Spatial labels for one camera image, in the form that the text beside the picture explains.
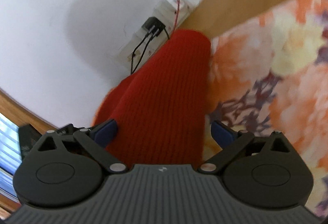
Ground black power adapter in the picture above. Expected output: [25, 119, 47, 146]
[142, 16, 165, 37]

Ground floral orange bedsheet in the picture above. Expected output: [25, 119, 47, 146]
[207, 0, 327, 218]

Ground red knit cardigan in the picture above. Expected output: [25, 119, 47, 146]
[93, 30, 211, 166]

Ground white wall socket panel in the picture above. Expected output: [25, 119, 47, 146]
[113, 0, 194, 74]

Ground red cable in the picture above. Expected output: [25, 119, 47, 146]
[170, 0, 182, 37]

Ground blue striped cloth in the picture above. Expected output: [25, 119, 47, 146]
[0, 114, 22, 200]

